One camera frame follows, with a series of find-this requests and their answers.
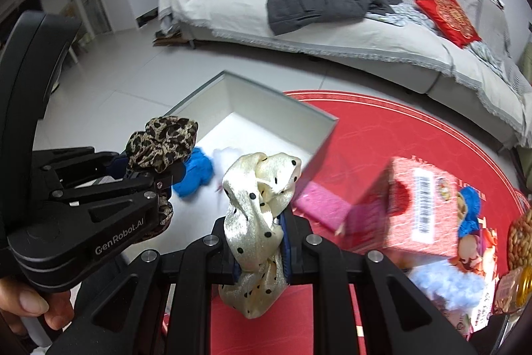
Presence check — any dark grey jacket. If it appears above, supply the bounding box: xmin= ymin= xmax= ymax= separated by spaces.
xmin=266 ymin=0 xmax=405 ymax=37

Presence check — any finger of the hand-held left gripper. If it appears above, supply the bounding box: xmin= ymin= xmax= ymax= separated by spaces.
xmin=50 ymin=164 xmax=187 ymax=231
xmin=31 ymin=147 xmax=129 ymax=189

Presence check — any person's left hand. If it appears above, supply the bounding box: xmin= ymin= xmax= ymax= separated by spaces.
xmin=0 ymin=276 xmax=76 ymax=336

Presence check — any pink foam block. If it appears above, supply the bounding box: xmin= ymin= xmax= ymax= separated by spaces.
xmin=293 ymin=182 xmax=355 ymax=234

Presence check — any white green tissue pack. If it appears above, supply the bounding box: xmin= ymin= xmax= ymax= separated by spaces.
xmin=436 ymin=288 xmax=499 ymax=341

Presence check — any striped grey blue cloth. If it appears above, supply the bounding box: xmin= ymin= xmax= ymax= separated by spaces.
xmin=467 ymin=41 xmax=515 ymax=82

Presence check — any grey storage box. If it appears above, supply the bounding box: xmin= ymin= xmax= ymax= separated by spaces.
xmin=164 ymin=70 xmax=340 ymax=207

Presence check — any red printed carton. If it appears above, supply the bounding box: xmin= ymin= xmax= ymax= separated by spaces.
xmin=343 ymin=155 xmax=502 ymax=271

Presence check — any clear jar of peanuts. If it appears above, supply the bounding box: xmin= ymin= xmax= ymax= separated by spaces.
xmin=507 ymin=209 xmax=532 ymax=273

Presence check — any light blue fluffy cloth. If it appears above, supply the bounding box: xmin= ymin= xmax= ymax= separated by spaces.
xmin=405 ymin=259 xmax=488 ymax=315

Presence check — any cream polka dot scrunchie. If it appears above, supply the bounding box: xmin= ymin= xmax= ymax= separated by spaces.
xmin=218 ymin=152 xmax=303 ymax=319

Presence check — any red cushion gold pattern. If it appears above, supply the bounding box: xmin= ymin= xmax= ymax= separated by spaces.
xmin=415 ymin=0 xmax=483 ymax=49

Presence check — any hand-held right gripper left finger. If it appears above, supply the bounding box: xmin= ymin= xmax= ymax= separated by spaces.
xmin=49 ymin=216 xmax=250 ymax=355

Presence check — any gold lid jar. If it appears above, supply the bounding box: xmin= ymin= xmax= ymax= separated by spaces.
xmin=492 ymin=266 xmax=532 ymax=315

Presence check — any leopard print scrunchie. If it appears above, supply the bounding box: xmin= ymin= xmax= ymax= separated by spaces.
xmin=125 ymin=116 xmax=199 ymax=234

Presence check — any red round mat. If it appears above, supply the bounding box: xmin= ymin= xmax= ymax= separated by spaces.
xmin=164 ymin=89 xmax=532 ymax=355

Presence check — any grey striped sofa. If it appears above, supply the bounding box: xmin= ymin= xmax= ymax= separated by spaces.
xmin=158 ymin=0 xmax=532 ymax=150

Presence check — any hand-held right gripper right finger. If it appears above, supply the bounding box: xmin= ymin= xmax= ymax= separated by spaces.
xmin=276 ymin=211 xmax=476 ymax=355

